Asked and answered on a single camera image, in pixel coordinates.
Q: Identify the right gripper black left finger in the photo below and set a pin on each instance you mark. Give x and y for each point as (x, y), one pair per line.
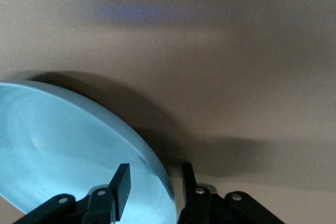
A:
(122, 187)

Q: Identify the blue plate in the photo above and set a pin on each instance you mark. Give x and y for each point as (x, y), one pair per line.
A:
(65, 142)

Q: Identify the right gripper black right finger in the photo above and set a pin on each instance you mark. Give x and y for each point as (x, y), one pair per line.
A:
(202, 205)

